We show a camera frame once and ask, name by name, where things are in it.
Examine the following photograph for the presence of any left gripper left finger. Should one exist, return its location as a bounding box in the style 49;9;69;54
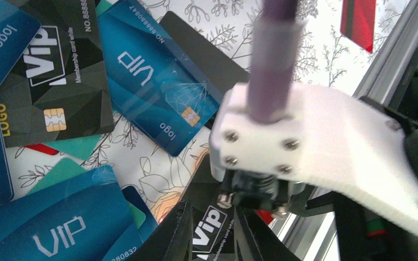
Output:
128;201;193;261

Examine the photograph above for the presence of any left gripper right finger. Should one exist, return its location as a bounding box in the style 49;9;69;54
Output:
233;207;299;261

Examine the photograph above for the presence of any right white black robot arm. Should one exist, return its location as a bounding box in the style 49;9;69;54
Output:
333;46;418;260

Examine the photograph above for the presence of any black VIP card right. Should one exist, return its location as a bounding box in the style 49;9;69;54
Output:
182;154;235;260

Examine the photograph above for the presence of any blue VIP card lower right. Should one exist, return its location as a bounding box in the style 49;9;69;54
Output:
0;165;143;260

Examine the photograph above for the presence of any green VIP card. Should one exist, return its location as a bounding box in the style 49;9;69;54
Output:
18;135;101;194

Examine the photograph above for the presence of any blue card upper right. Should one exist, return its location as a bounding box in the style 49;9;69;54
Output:
97;1;220;156

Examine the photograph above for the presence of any black card bottom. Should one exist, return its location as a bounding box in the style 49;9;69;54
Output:
0;0;114;147

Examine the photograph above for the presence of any red card lower right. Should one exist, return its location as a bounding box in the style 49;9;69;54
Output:
340;0;376;53

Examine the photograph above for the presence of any floral patterned table mat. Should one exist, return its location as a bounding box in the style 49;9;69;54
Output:
7;0;411;224

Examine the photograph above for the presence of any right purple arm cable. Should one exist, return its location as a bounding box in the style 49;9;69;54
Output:
246;0;300;125

